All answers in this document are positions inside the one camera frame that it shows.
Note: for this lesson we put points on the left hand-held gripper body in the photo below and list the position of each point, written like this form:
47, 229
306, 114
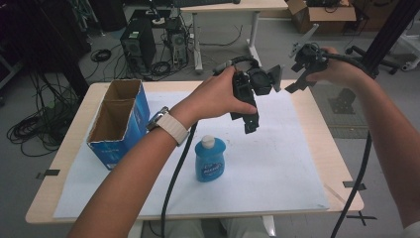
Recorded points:
261, 81

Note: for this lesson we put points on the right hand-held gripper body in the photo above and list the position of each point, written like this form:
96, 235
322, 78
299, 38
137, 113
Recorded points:
310, 58

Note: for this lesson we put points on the person's left hand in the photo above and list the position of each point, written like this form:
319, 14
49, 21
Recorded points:
211, 99

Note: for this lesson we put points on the person's right hand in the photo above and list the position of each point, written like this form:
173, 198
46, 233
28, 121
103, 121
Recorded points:
340, 71

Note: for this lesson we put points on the white table mat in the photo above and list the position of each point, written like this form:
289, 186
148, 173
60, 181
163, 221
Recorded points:
264, 165

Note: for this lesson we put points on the brown cardboard box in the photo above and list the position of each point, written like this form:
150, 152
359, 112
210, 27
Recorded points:
325, 15

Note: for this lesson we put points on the blue bottle with white cap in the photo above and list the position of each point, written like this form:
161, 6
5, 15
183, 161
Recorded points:
210, 162

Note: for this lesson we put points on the beige band wristwatch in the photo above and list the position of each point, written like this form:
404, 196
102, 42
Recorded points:
171, 127

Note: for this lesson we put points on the black chair base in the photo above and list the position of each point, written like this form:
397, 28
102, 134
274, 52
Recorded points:
379, 61

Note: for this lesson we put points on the white-legged wooden desk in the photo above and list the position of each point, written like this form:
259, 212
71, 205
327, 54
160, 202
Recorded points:
231, 6

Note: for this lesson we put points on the open-sided computer tower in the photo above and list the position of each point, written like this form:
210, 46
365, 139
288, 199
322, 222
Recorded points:
178, 41

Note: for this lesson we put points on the blue cardboard box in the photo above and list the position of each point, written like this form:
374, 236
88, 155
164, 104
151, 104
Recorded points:
127, 129

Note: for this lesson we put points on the black computer tower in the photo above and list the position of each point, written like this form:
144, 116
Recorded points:
138, 43

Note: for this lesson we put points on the black floor bracket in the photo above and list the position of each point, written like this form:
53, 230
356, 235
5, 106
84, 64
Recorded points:
343, 100

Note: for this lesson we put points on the black metal stand post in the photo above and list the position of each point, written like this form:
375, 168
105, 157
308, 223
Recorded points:
393, 33

